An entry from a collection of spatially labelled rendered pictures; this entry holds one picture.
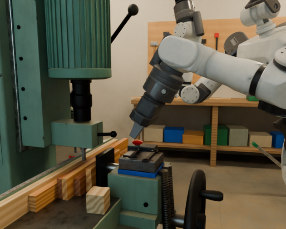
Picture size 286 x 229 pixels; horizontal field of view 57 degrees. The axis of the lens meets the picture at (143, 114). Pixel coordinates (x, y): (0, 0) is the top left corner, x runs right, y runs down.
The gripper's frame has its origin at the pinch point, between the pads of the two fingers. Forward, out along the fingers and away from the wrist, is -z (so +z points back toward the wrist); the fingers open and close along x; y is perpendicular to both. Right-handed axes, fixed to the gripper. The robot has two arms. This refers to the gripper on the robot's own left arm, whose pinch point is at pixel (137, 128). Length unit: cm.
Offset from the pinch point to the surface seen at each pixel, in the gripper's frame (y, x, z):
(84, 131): 12.0, -4.4, -8.3
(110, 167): 0.2, -4.7, -12.4
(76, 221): -3.2, -23.3, -16.6
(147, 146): -5.0, 0.3, -3.0
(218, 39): 29, 332, 54
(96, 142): 8.2, -1.9, -10.1
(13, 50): 39.9, -8.3, 1.7
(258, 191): -100, 213, -65
